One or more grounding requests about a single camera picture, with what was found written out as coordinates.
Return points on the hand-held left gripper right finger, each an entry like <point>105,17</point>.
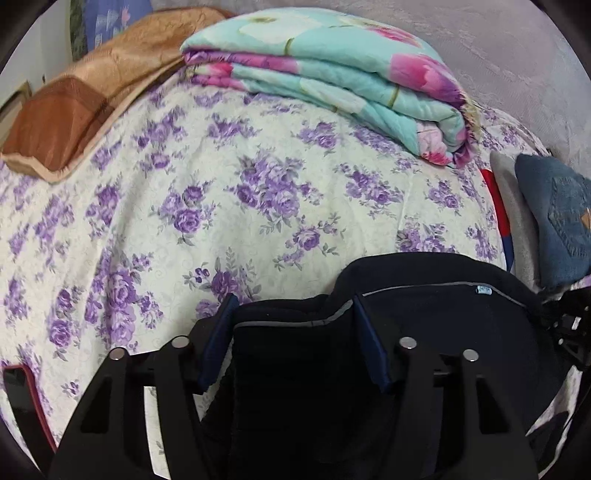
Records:
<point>371,346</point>

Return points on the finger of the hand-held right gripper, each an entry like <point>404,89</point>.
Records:
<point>570,330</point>

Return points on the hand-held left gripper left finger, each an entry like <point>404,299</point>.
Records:
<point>216,344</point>

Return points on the black pants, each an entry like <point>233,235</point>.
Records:
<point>438,314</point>

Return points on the folded blue jeans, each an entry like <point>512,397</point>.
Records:
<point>558,217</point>

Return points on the folded grey cloth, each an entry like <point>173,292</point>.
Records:
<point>521,217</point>

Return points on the red blue folded cloth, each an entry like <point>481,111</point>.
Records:
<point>498,207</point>

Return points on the purple floral bed sheet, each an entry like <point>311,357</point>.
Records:
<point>240,194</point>

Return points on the phone with red case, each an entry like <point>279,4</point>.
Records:
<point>23,401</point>

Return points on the brown orange pillow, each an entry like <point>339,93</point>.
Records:
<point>92,97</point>

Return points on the teal pink floral folded quilt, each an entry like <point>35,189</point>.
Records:
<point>332,69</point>

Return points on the blue printed pillow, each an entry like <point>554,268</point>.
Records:
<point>115,23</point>

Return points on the green patterned pillow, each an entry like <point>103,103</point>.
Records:
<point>77,27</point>

